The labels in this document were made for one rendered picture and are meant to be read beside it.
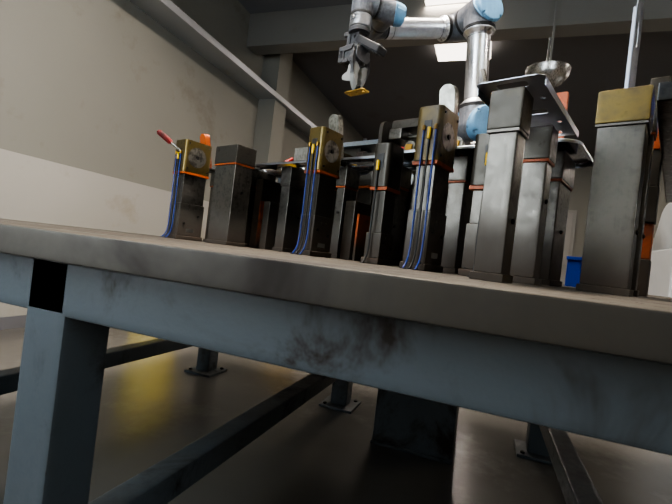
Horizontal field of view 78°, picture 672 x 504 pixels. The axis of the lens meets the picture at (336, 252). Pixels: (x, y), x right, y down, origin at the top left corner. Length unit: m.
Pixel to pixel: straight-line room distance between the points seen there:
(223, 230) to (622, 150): 1.08
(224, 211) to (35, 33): 2.30
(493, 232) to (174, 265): 0.44
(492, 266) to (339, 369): 0.31
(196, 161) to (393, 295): 1.33
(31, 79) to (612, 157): 3.17
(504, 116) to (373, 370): 0.43
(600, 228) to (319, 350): 0.58
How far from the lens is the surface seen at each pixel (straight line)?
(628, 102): 0.92
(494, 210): 0.67
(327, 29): 4.93
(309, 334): 0.46
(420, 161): 0.91
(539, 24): 4.54
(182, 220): 1.61
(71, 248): 0.62
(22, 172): 3.29
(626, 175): 0.88
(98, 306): 0.64
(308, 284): 0.41
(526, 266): 0.83
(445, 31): 1.91
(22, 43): 3.41
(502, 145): 0.69
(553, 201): 1.01
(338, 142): 1.19
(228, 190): 1.42
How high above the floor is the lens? 0.71
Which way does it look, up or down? level
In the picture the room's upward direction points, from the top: 7 degrees clockwise
